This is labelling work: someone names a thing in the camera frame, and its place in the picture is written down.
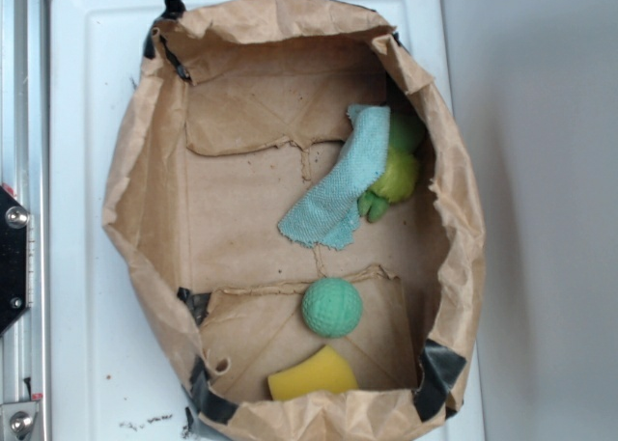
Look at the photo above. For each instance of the white plastic bin lid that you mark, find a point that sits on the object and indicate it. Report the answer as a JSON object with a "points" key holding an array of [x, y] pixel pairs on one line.
{"points": [[110, 380]]}

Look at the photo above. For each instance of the black corner bracket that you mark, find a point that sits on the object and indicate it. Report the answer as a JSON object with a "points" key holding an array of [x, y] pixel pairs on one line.
{"points": [[14, 259]]}

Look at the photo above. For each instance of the yellow sponge with green back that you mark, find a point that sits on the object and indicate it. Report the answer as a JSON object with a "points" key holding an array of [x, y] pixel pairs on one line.
{"points": [[326, 370]]}

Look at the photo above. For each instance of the aluminium frame rail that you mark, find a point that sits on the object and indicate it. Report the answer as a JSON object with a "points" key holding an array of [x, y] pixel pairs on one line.
{"points": [[25, 354]]}

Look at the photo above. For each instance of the brown paper bag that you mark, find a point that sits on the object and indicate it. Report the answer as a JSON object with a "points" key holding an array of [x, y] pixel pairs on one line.
{"points": [[242, 107]]}

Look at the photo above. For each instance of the green plush toy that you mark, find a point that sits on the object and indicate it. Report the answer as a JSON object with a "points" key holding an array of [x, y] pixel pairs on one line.
{"points": [[402, 168]]}

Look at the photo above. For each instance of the green dimpled ball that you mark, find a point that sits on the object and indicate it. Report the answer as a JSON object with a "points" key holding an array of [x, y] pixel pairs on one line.
{"points": [[332, 307]]}

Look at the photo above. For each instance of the light blue cloth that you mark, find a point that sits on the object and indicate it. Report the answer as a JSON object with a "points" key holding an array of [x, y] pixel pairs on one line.
{"points": [[327, 214]]}

